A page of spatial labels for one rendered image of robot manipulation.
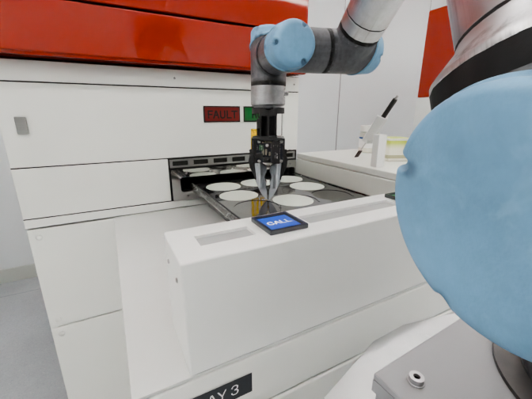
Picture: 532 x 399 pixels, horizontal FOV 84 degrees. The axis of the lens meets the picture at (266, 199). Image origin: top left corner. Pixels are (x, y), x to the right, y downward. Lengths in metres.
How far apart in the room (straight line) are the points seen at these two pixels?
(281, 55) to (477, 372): 0.46
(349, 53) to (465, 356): 0.47
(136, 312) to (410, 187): 0.42
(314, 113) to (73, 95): 2.38
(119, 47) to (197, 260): 0.64
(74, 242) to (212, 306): 0.67
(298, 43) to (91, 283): 0.83
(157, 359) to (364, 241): 0.30
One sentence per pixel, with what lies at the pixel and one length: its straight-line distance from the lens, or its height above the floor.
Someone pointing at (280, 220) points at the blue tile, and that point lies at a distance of 0.40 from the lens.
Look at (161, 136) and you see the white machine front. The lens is 0.90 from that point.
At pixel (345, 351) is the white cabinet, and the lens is 0.52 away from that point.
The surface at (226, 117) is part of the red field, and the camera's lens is 0.95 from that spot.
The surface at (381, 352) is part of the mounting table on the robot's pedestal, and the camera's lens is 0.43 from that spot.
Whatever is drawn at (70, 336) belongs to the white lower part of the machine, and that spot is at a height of 0.48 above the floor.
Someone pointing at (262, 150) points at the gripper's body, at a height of 1.03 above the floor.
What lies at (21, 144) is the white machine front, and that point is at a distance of 0.91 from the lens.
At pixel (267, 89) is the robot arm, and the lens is 0.63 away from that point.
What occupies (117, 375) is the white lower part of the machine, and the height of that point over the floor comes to 0.28.
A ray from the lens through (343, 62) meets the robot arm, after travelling 0.59.
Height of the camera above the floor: 1.10
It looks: 16 degrees down
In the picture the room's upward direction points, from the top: straight up
